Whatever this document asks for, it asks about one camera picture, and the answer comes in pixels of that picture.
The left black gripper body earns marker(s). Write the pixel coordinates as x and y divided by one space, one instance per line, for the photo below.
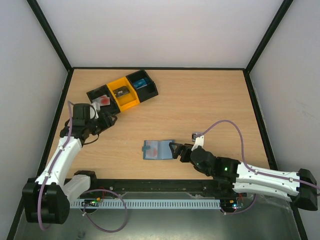
106 122

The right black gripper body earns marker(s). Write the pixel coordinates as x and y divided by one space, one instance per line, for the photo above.
182 153

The teal leather card holder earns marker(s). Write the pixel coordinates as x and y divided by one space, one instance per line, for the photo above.
164 152

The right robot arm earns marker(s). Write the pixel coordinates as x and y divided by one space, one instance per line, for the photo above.
299 188

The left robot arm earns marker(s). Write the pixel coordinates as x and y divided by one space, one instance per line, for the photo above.
47 198

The brown VIP card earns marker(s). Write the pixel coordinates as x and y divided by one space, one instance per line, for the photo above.
121 91

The blue card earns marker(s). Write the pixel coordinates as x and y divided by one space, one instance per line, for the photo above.
141 83

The left black bin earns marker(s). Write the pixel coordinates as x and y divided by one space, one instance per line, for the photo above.
113 107

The black bin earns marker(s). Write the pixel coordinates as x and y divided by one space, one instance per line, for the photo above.
146 93
113 107

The yellow bin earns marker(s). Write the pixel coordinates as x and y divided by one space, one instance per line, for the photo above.
127 101

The right black bin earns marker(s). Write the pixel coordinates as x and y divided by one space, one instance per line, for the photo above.
146 93

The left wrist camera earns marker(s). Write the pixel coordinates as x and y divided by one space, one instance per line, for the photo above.
94 108

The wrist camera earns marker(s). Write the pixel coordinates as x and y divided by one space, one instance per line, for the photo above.
94 108
198 139

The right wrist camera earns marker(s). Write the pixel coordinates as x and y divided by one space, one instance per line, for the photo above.
198 139

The slotted cable duct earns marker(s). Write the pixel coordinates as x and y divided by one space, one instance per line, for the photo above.
198 204

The black metal frame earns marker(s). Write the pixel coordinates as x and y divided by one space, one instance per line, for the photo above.
277 19

